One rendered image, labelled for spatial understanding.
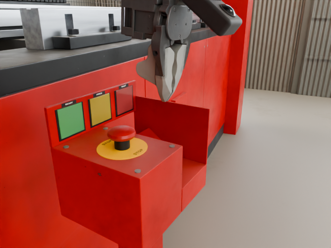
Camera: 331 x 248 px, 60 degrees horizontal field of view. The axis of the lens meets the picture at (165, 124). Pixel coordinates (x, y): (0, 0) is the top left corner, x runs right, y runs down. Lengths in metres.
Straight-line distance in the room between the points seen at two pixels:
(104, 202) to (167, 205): 0.09
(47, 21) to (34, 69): 0.22
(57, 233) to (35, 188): 0.15
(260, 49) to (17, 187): 3.63
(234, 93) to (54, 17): 1.79
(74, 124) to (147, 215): 0.18
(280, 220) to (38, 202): 1.22
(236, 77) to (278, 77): 1.71
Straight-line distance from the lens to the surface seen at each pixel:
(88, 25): 0.91
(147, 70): 0.45
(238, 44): 2.31
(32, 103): 0.59
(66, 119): 0.44
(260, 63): 3.99
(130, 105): 0.55
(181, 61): 0.46
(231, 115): 2.43
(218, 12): 0.38
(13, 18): 1.07
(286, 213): 1.66
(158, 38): 0.40
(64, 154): 0.42
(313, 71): 3.93
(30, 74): 0.59
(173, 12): 0.41
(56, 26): 0.81
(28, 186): 0.63
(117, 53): 0.81
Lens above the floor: 0.96
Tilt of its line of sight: 21 degrees down
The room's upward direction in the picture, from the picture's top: straight up
